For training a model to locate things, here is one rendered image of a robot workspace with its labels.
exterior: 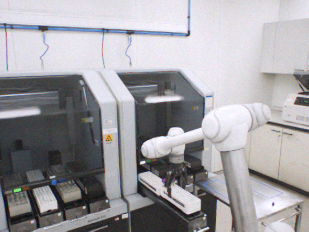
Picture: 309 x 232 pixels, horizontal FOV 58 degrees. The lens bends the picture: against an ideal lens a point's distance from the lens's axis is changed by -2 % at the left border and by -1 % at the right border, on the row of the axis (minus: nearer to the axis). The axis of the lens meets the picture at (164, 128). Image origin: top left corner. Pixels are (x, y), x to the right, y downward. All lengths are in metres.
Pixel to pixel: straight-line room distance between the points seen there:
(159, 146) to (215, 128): 0.52
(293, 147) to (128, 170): 2.47
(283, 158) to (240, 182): 2.92
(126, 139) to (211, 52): 2.16
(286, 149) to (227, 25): 1.81
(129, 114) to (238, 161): 0.99
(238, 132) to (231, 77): 2.97
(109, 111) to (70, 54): 1.18
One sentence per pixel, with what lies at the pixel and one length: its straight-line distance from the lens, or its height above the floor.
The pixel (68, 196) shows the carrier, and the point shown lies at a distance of 1.92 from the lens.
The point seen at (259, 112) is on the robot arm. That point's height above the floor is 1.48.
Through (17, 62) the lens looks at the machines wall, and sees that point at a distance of 2.83.
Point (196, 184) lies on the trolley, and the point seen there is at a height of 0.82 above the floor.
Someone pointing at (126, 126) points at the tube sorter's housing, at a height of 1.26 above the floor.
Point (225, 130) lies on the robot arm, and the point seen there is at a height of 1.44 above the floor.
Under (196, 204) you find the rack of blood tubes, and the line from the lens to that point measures 1.70.
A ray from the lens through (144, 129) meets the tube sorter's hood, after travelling 1.99.
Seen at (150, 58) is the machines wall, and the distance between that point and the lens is 3.25.
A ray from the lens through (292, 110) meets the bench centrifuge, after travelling 3.88.
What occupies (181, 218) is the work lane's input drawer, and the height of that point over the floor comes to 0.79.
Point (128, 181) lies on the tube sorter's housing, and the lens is 2.06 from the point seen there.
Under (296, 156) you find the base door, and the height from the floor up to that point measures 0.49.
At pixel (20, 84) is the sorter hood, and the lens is 1.99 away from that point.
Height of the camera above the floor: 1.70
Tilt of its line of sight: 14 degrees down
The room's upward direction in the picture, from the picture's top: straight up
